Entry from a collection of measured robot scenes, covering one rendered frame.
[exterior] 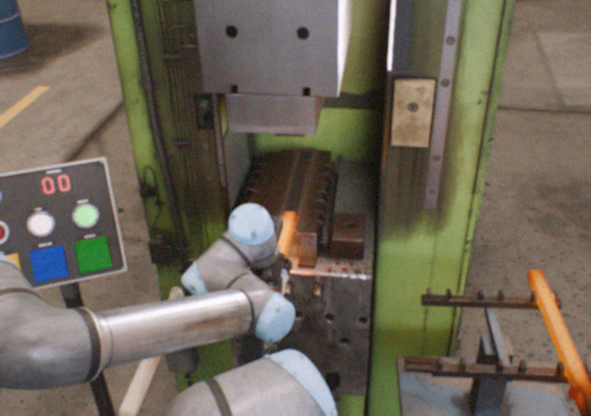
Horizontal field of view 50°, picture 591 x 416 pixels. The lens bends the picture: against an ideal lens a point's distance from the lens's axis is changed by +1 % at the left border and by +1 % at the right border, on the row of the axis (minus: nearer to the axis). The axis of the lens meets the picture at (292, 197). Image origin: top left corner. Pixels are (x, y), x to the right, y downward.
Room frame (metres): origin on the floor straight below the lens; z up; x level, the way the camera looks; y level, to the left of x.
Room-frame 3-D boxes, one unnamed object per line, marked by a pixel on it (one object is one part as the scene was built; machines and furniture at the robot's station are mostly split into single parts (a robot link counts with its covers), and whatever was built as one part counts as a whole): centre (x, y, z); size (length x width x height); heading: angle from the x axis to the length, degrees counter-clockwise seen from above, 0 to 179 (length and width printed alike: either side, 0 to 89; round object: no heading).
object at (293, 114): (1.47, 0.01, 1.32); 0.42 x 0.20 x 0.10; 171
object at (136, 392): (1.23, 0.40, 0.62); 0.44 x 0.05 x 0.05; 171
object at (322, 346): (1.47, -0.05, 0.69); 0.56 x 0.38 x 0.45; 171
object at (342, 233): (1.30, -0.14, 0.95); 0.12 x 0.08 x 0.06; 171
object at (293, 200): (1.47, -0.02, 0.99); 0.42 x 0.05 x 0.01; 171
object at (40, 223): (1.20, 0.59, 1.09); 0.05 x 0.03 x 0.04; 81
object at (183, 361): (1.44, 0.38, 0.36); 0.09 x 0.07 x 0.12; 81
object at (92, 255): (1.18, 0.48, 1.01); 0.07 x 0.05 x 0.07; 106
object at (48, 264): (1.15, 0.57, 1.01); 0.07 x 0.05 x 0.07; 106
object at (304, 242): (1.47, 0.01, 0.96); 0.42 x 0.20 x 0.09; 171
